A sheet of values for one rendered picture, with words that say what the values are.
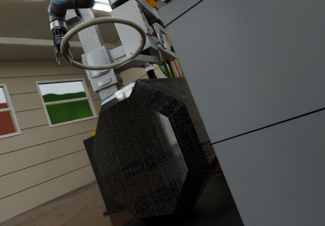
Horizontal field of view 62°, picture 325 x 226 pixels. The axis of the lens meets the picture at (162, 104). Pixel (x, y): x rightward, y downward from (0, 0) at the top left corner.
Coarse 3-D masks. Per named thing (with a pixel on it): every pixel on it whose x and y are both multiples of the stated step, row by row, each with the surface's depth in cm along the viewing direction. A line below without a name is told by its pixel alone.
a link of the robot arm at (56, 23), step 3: (54, 21) 153; (57, 21) 153; (60, 21) 154; (63, 21) 155; (51, 24) 153; (54, 24) 152; (57, 24) 152; (60, 24) 153; (63, 24) 154; (51, 27) 153; (63, 27) 154; (66, 27) 156; (51, 30) 153; (66, 30) 157
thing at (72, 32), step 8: (80, 24) 134; (88, 24) 134; (96, 24) 135; (128, 24) 142; (136, 24) 145; (72, 32) 136; (144, 32) 153; (64, 40) 140; (144, 40) 159; (64, 48) 146; (64, 56) 152; (128, 56) 176; (72, 64) 161; (80, 64) 166; (112, 64) 177; (120, 64) 177
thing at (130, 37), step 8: (120, 8) 216; (128, 8) 213; (112, 16) 218; (120, 16) 216; (128, 16) 214; (136, 16) 211; (144, 16) 225; (120, 24) 216; (120, 32) 216; (128, 32) 214; (136, 32) 211; (128, 40) 214; (136, 40) 211; (152, 40) 219; (128, 48) 214; (136, 48) 212; (144, 48) 210; (152, 48) 214
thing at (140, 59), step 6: (120, 60) 184; (132, 60) 176; (138, 60) 185; (144, 60) 195; (150, 60) 209; (156, 60) 225; (120, 66) 179; (126, 66) 188; (132, 66) 198; (138, 66) 209
